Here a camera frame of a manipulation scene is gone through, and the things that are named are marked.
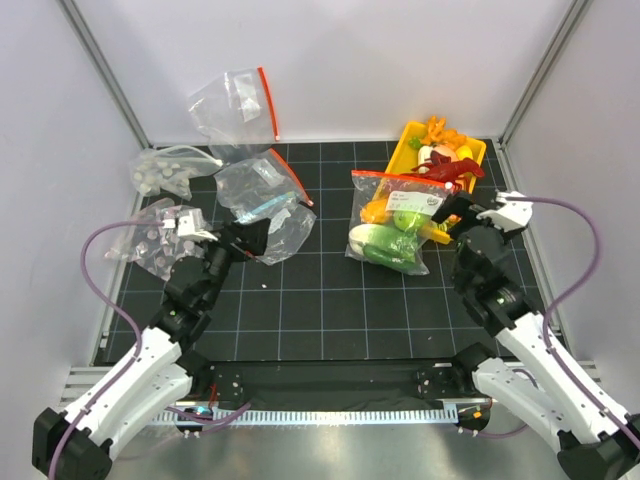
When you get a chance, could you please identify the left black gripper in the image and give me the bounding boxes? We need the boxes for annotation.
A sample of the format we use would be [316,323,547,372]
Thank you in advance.
[191,216,267,308]

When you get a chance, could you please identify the toy green apple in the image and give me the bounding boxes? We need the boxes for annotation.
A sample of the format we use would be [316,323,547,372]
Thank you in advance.
[393,210,431,233]

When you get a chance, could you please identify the clear bag orange zipper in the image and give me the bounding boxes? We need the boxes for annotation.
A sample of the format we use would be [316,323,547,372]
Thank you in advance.
[188,66,280,148]
[215,149,314,223]
[345,170,456,276]

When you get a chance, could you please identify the toy green lettuce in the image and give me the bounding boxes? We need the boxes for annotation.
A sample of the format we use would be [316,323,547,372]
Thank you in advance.
[346,224,421,271]

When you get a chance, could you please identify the toy small orange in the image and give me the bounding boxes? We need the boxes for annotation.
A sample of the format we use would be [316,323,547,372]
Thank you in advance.
[360,198,393,224]

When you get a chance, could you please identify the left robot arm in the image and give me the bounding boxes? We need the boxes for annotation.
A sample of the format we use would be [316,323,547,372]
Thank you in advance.
[32,209,270,479]

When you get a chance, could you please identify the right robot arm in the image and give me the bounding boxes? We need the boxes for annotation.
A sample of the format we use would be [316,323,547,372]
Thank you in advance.
[433,191,639,479]

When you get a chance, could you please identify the clear bag blue zipper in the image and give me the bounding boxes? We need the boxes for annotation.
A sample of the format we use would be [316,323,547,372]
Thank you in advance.
[231,192,316,266]

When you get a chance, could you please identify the bag of pink discs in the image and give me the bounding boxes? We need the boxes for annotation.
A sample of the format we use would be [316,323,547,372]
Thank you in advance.
[104,198,204,281]

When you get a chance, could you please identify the bag of white discs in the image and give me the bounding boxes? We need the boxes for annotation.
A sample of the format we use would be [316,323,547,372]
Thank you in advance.
[128,145,224,200]

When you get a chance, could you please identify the upright clear bag orange zipper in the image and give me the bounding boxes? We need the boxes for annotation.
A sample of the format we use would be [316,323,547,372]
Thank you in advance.
[188,66,280,148]

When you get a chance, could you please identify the toy red lobster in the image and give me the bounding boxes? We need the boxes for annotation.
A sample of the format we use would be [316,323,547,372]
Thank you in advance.
[411,158,485,183]

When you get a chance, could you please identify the toy yellow lemon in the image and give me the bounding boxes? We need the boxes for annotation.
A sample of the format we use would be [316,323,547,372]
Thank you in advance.
[456,145,473,159]

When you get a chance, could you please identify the toy pink sausage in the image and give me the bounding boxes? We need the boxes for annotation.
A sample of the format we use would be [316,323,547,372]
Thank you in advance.
[435,144,456,159]

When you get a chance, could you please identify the toy white garlic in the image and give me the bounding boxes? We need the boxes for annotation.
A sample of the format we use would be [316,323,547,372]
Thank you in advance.
[418,145,433,165]

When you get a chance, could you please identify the yellow plastic tray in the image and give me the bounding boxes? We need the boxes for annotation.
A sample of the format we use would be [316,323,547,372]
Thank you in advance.
[385,122,486,245]

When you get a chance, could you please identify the toy orange coral piece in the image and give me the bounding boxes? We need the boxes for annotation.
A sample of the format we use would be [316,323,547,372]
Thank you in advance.
[421,115,467,149]

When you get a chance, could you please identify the small green toy sprig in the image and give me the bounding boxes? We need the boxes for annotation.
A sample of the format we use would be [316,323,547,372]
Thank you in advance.
[408,137,422,150]

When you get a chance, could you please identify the black grid mat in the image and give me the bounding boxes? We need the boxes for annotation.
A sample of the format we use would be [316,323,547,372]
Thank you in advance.
[92,139,571,365]

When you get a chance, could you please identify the black mounting plate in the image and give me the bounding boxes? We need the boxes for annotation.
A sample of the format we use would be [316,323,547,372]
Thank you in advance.
[178,358,489,411]

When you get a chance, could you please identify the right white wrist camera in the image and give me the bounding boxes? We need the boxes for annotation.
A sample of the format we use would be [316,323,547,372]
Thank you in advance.
[476,191,533,233]

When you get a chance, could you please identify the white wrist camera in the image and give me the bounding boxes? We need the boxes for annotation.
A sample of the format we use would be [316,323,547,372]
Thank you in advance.
[176,208,218,242]
[476,191,533,233]

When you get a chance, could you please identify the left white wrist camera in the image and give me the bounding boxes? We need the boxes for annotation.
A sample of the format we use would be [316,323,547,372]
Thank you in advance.
[176,208,218,242]

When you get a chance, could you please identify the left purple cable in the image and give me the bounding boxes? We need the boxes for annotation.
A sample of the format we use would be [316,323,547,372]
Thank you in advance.
[47,219,251,480]

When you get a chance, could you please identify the aluminium front rail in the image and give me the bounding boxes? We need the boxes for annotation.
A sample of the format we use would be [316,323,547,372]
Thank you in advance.
[62,360,609,426]

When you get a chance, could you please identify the right aluminium post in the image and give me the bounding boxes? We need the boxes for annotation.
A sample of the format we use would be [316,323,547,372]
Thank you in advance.
[498,0,593,149]

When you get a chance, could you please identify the aluminium post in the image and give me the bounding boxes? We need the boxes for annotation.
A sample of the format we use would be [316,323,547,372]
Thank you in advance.
[56,0,151,149]
[498,0,593,149]

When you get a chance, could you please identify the left aluminium post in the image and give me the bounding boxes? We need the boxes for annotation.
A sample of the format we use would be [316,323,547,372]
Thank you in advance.
[56,0,151,149]

